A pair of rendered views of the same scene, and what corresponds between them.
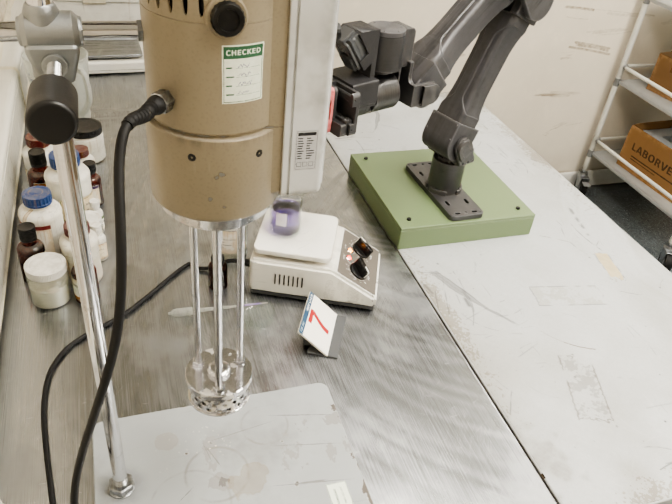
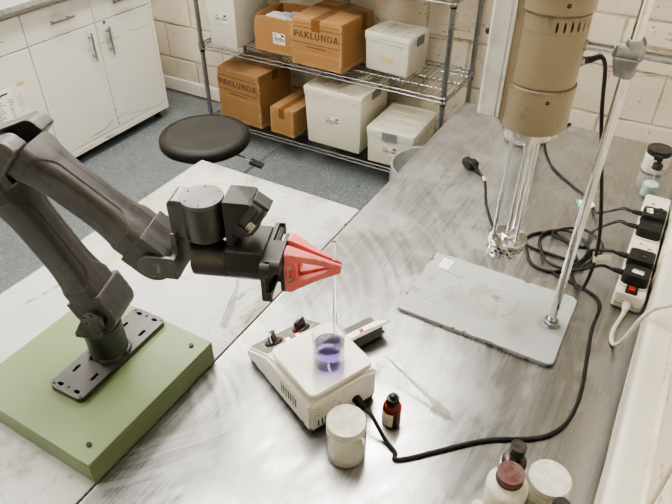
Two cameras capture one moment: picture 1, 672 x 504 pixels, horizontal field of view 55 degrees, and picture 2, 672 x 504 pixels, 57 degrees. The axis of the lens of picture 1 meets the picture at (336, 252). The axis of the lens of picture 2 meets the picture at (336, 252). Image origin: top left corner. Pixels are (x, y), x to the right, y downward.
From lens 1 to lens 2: 1.37 m
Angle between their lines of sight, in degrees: 91
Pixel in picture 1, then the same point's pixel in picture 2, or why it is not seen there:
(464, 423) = (348, 254)
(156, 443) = (519, 332)
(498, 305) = (227, 283)
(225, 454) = (486, 307)
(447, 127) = (117, 285)
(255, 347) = (412, 355)
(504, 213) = not seen: hidden behind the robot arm
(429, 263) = (213, 334)
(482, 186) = (71, 336)
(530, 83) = not seen: outside the picture
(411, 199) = (151, 363)
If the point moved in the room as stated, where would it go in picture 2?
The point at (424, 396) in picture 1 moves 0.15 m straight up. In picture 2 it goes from (349, 274) to (350, 214)
